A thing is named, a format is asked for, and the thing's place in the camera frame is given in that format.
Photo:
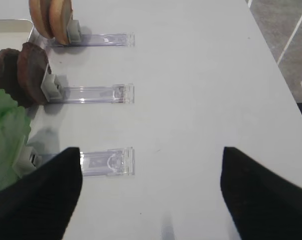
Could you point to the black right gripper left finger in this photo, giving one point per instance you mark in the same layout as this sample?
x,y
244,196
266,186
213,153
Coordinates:
x,y
40,205

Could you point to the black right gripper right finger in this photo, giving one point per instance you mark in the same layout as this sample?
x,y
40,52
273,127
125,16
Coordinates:
x,y
262,204

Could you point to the green lettuce leaf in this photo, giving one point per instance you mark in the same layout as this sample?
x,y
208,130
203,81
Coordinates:
x,y
14,132

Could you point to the clear holder for lettuce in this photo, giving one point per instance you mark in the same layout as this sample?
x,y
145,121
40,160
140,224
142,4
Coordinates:
x,y
114,162

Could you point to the clear holder for patties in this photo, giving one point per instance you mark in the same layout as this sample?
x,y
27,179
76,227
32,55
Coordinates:
x,y
55,93

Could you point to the dark meat patty inner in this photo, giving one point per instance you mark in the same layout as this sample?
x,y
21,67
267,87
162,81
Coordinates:
x,y
9,79

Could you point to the dark meat patty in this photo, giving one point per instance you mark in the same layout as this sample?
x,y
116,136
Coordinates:
x,y
32,64
9,79

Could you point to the dark meat patty outer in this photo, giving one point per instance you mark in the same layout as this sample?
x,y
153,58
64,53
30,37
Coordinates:
x,y
32,64

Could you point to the clear holder for buns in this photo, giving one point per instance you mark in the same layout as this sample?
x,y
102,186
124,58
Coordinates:
x,y
78,39

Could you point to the white metal tray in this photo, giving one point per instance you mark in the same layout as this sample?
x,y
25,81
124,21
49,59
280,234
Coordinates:
x,y
13,26

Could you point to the bun slice inner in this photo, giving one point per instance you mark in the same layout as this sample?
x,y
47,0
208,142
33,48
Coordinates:
x,y
39,12

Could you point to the bun slice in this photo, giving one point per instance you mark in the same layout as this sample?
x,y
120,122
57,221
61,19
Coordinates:
x,y
39,12
60,13

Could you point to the bun slice outer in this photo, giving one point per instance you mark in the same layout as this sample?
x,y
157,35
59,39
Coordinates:
x,y
60,13

